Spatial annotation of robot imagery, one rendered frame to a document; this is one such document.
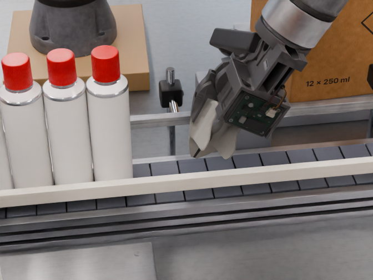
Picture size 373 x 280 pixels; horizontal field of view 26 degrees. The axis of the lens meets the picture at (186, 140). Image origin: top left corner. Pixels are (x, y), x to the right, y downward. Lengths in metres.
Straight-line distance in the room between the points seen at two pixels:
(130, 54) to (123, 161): 0.38
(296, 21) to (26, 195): 0.40
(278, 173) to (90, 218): 0.25
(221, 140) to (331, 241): 0.20
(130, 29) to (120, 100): 0.48
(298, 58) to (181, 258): 0.30
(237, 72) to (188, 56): 0.49
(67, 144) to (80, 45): 0.39
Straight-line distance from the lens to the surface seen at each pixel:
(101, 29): 1.39
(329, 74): 1.28
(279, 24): 0.92
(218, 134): 1.03
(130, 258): 0.98
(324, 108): 1.10
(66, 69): 0.96
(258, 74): 0.93
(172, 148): 1.16
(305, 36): 0.92
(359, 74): 1.30
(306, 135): 1.26
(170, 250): 1.06
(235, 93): 0.93
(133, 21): 1.47
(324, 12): 0.91
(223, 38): 1.03
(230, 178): 1.04
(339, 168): 1.08
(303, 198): 1.07
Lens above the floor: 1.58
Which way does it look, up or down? 38 degrees down
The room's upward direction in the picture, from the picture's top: straight up
